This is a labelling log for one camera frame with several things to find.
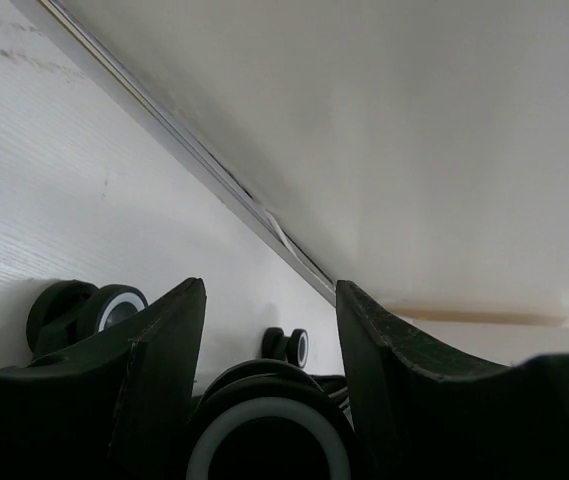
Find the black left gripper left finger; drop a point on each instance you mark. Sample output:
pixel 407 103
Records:
pixel 113 406

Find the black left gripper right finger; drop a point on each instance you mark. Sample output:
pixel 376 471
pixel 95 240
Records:
pixel 423 409

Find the black suitcase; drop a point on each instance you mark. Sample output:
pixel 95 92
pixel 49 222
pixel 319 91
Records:
pixel 261 419

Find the aluminium table edge rail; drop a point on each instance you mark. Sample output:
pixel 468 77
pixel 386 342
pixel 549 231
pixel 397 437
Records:
pixel 75 41

